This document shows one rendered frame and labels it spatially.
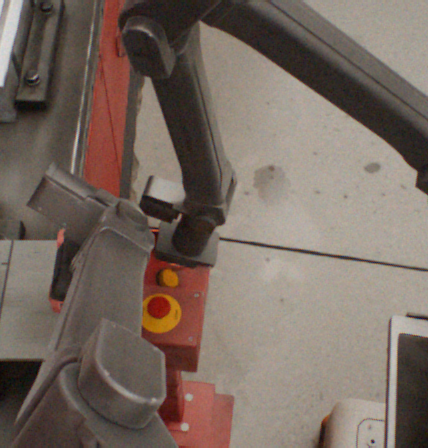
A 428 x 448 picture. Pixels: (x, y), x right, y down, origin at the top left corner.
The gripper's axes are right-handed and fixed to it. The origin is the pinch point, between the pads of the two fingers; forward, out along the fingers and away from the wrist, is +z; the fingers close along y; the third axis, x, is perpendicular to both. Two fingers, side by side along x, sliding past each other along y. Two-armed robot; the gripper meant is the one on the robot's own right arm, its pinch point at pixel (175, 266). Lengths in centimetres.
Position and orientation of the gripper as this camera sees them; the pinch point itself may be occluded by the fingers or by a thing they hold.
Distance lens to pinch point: 121.1
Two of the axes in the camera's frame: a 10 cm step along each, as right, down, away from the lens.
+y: -9.5, -2.4, -1.8
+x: -1.1, 8.3, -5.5
